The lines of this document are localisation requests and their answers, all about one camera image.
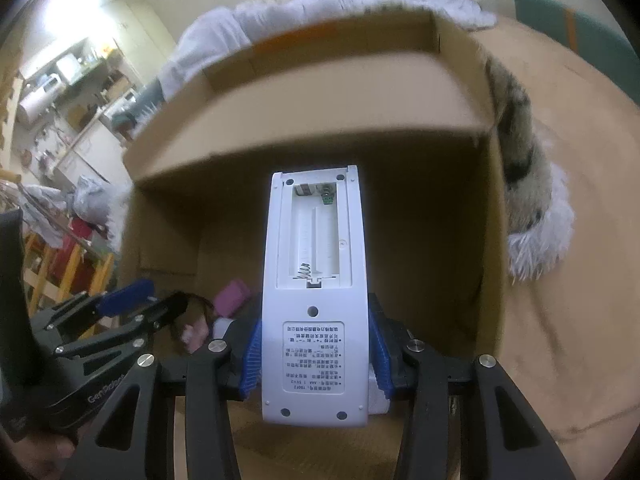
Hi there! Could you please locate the white remote control back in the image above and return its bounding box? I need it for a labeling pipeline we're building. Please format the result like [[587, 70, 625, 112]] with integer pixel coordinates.
[[262, 165, 370, 427]]

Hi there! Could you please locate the brown cardboard box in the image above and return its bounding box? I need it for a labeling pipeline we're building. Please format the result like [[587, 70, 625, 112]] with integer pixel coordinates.
[[117, 6, 511, 480]]

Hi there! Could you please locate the person's left hand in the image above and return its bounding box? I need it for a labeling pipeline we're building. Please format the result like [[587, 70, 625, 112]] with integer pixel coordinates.
[[1, 430, 76, 479]]

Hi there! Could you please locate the white square box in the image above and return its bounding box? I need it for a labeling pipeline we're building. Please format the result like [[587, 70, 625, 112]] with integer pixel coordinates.
[[368, 365, 390, 415]]

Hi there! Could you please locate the tan bed sheet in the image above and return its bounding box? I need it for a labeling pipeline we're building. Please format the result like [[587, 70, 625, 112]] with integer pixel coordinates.
[[477, 18, 639, 479]]

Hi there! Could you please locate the green cushion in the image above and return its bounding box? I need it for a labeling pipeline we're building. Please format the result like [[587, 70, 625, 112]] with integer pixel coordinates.
[[514, 0, 639, 105]]

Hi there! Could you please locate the wooden chair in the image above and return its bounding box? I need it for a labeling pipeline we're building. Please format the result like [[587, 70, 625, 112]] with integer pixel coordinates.
[[23, 231, 115, 316]]

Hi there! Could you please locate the white fluffy blanket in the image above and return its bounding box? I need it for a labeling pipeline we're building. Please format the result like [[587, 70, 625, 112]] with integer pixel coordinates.
[[104, 0, 499, 241]]

